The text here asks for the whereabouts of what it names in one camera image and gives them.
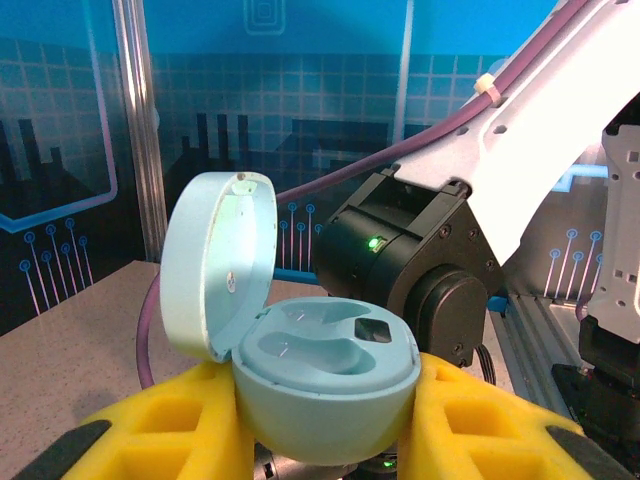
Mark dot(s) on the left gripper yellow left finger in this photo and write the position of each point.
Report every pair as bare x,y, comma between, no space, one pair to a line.
150,450

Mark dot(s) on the aluminium frame post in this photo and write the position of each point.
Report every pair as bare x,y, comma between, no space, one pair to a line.
140,150

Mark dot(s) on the long aluminium mounting rail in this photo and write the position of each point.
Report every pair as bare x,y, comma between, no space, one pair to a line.
540,340

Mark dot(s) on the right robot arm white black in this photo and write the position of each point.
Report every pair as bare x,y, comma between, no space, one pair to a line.
525,125

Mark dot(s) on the light blue earbud charging case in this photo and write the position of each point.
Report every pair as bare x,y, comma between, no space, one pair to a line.
325,415

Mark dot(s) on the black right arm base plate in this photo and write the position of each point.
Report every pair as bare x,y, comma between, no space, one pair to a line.
575,392

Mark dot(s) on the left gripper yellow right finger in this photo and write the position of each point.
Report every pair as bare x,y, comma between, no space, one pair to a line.
500,445

